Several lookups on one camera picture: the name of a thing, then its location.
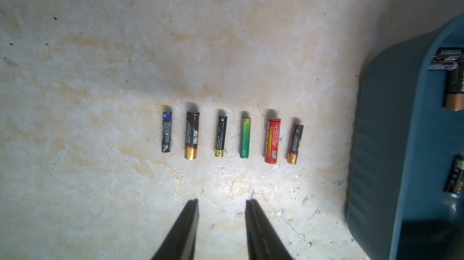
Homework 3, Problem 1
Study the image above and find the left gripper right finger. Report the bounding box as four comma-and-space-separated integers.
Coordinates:
245, 199, 292, 260

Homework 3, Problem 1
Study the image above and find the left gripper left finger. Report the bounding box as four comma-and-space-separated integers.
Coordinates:
152, 199, 199, 260

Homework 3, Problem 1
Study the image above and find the black gold AAA battery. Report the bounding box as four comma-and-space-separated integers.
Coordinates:
287, 124, 304, 165

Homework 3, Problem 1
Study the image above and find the blue black AAA battery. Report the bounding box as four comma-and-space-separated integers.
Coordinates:
161, 112, 172, 153

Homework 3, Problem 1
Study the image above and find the teal plastic storage box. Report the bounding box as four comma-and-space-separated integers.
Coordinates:
346, 16, 464, 260

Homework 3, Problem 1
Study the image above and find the black silver battery in box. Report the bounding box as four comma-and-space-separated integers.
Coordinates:
428, 48, 464, 71

